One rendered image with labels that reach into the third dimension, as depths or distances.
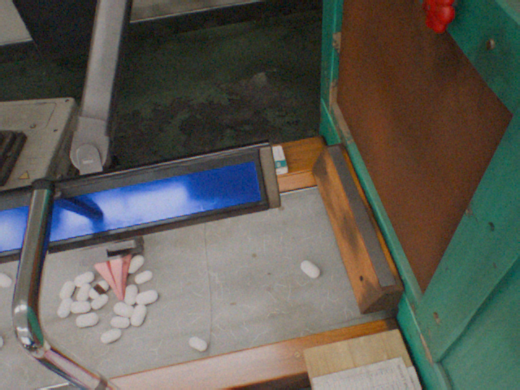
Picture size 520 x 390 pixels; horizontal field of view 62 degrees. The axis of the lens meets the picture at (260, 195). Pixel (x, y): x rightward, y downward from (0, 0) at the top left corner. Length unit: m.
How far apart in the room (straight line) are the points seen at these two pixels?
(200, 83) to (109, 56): 1.61
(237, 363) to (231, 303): 0.11
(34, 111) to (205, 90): 0.93
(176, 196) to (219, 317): 0.34
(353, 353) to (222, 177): 0.36
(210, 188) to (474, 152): 0.26
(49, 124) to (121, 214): 1.19
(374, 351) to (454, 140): 0.36
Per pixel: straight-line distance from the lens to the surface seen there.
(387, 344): 0.71
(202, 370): 0.72
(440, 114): 0.49
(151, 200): 0.48
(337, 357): 0.70
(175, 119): 2.22
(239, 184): 0.47
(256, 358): 0.71
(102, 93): 0.80
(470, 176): 0.46
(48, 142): 1.60
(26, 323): 0.42
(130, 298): 0.80
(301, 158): 0.91
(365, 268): 0.68
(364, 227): 0.70
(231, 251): 0.82
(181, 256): 0.84
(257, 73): 2.41
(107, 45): 0.82
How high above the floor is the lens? 1.44
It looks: 52 degrees down
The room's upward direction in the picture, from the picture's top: 8 degrees counter-clockwise
